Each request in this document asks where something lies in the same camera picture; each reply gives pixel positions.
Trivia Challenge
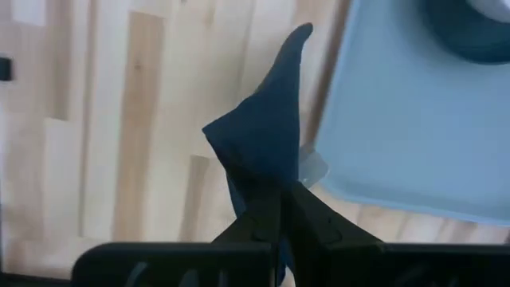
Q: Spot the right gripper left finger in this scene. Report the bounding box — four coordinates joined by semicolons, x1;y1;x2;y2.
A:
71;187;282;287

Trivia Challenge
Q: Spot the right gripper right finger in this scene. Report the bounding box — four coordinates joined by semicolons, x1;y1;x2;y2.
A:
286;181;510;287

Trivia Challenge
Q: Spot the navy napkin with white label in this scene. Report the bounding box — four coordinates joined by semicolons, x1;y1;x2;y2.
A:
202;22;330;240

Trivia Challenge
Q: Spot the dark teal plate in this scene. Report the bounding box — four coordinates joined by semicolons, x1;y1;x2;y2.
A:
422;0;510;65

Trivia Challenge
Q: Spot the grey plastic tray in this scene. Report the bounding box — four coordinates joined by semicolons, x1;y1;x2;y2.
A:
314;0;510;227

